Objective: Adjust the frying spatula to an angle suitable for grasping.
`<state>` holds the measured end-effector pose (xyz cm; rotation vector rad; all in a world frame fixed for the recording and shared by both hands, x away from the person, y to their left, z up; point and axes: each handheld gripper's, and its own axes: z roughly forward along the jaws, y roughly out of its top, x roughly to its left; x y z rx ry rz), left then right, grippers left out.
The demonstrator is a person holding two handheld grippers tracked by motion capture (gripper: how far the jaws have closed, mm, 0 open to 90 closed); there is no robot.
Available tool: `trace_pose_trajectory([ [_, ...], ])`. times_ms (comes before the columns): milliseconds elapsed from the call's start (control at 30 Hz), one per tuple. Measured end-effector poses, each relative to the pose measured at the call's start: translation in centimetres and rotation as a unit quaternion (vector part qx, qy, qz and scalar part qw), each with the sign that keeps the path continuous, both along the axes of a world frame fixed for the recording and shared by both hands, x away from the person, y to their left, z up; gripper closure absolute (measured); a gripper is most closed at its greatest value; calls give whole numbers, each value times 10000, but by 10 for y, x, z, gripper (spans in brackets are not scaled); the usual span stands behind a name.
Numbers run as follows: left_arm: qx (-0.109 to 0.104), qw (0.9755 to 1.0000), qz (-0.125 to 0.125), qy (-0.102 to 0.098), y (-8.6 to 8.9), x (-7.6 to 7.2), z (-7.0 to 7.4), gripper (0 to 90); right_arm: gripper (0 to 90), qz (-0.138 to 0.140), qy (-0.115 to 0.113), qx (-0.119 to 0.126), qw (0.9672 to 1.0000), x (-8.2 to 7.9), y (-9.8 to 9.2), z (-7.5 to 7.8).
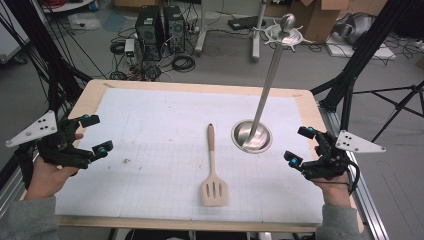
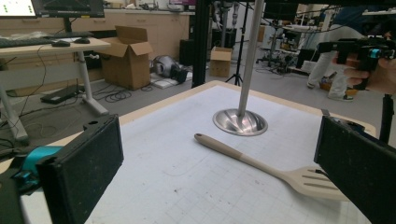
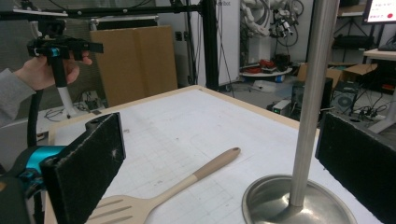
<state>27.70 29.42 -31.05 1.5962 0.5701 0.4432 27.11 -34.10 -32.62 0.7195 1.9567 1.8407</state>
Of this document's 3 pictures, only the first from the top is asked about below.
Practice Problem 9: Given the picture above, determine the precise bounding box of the white board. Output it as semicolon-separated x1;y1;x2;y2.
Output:
324;33;398;61

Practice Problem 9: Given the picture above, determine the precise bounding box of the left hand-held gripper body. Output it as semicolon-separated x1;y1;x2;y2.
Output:
5;109;95;170

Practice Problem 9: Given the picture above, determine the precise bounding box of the white power adapter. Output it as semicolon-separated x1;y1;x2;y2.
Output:
124;38;137;65

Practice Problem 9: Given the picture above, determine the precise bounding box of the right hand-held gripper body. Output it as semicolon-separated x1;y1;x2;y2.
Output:
301;129;387;183

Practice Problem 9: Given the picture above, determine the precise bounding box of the cardboard box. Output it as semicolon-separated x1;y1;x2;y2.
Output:
290;0;350;44

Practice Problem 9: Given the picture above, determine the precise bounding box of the silver metal utensil stand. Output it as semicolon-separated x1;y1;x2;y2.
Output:
230;13;316;155

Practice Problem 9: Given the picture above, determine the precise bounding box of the aluminium rail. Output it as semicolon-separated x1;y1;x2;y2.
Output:
318;103;389;240

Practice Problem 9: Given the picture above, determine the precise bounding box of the coiled black cable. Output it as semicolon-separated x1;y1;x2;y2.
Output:
171;54;197;73

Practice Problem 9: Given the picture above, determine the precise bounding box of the person's left hand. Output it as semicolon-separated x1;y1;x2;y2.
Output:
24;154;81;201

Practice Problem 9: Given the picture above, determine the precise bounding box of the grey bag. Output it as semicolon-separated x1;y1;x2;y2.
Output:
333;12;376;46

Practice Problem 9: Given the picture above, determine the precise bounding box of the person's right hand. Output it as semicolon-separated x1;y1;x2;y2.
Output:
309;174;354;208

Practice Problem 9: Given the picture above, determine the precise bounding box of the white stand leg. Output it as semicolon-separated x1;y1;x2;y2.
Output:
194;0;209;56
251;0;268;63

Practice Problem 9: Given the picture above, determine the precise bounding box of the white grid mat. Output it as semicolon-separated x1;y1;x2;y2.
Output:
54;87;325;225

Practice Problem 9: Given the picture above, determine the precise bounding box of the black frame post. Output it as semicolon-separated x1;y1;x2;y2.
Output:
311;0;416;113
4;0;93;116

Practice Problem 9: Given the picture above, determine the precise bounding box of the black tripod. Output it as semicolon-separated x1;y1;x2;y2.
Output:
353;79;424;143

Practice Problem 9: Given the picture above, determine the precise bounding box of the black computer tower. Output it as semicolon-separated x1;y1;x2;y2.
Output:
134;5;164;62
163;5;186;54

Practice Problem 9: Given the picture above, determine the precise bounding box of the beige slotted spatula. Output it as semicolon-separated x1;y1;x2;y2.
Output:
200;123;229;208

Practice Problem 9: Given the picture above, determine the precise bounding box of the flat black device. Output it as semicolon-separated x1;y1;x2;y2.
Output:
227;15;267;32

